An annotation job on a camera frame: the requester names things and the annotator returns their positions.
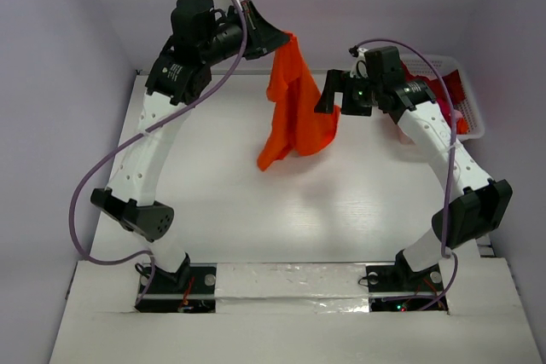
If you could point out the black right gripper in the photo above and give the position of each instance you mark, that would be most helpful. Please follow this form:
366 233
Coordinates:
344 94

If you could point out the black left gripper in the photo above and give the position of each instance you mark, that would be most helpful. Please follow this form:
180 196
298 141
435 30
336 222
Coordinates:
263 37

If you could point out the orange t shirt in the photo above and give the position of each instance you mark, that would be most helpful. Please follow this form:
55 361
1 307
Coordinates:
295 127

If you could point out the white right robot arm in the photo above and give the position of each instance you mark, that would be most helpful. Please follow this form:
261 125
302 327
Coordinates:
474 202

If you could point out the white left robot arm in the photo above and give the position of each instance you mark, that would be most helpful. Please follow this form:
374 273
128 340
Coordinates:
130 196

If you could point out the white plastic basket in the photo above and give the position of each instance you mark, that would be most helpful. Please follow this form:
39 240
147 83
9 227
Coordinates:
471 125

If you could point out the pink cloth in basket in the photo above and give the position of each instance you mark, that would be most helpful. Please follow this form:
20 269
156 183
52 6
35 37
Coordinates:
446 112

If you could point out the dark red t shirt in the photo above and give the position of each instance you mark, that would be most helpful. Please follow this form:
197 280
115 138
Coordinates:
454 86

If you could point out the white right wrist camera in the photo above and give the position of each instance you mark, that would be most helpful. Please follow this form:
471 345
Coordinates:
359 68

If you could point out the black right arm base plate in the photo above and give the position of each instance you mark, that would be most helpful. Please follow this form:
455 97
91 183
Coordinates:
390 291

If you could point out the metal rail right table edge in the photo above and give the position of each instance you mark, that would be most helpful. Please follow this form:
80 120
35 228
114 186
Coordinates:
486 249

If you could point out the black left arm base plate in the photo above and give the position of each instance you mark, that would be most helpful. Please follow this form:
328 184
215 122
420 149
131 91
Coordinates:
196 296

